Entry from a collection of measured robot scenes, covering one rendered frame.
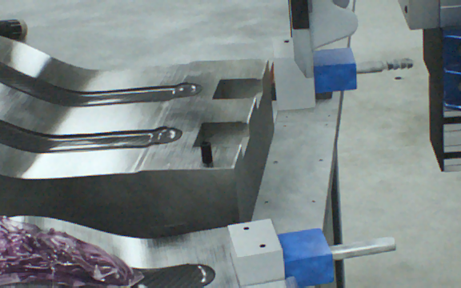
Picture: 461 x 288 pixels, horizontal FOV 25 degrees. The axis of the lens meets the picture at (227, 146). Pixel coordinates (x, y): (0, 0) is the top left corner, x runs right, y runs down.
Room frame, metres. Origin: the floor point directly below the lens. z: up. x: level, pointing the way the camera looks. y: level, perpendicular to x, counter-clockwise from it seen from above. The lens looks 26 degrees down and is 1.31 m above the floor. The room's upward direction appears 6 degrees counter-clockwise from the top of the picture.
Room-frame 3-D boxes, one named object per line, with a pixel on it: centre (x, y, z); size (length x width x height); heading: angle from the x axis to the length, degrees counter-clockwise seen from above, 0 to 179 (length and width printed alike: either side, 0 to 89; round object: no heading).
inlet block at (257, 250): (0.71, -0.06, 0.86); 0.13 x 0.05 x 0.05; 96
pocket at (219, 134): (0.88, 0.00, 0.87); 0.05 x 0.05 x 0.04; 78
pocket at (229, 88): (0.99, -0.02, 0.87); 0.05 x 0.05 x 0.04; 78
